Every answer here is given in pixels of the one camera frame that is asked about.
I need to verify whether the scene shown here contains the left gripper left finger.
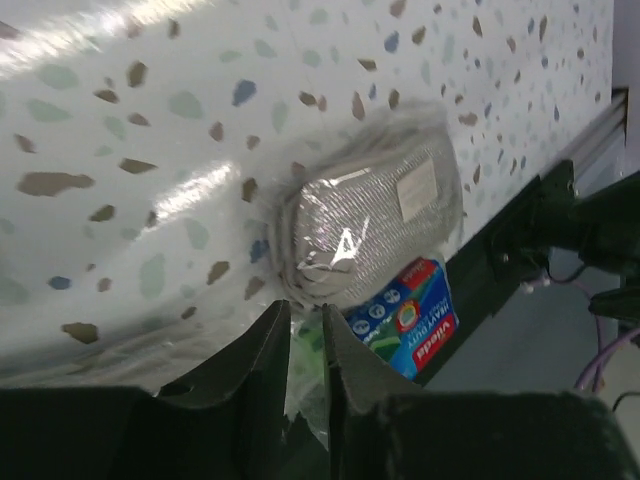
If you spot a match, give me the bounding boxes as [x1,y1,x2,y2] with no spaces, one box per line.
[1,300,291,479]

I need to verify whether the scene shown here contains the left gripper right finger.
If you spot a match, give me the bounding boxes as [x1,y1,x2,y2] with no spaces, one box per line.
[322,305,639,479]

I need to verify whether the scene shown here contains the blue green colourful sponge pack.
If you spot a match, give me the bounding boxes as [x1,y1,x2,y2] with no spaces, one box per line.
[343,257,459,380]

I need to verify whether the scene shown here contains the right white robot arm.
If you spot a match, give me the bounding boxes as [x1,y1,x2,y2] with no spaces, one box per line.
[543,172,639,324]

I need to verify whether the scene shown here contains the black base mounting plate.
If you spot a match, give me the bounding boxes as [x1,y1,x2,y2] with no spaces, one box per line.
[415,159,584,387]

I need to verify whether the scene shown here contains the silver scourer pack right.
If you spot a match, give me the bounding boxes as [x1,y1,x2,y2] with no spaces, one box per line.
[267,101,463,310]

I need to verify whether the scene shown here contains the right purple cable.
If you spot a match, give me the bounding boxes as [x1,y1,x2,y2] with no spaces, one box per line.
[569,279,640,394]

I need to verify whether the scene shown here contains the right aluminium rail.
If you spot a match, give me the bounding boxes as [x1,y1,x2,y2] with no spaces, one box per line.
[557,88,629,176]

